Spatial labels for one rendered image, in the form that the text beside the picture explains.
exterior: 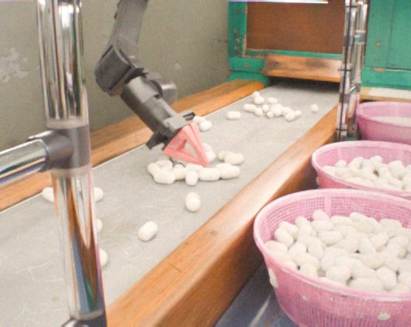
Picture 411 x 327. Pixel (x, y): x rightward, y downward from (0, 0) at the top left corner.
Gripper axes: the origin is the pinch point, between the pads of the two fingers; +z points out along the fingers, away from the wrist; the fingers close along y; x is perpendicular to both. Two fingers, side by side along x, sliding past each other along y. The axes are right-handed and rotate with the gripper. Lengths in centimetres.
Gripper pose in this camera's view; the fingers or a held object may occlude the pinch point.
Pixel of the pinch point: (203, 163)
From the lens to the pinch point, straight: 82.3
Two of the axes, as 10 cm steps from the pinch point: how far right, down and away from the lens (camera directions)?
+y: 4.7, -2.8, 8.4
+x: -5.6, 6.4, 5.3
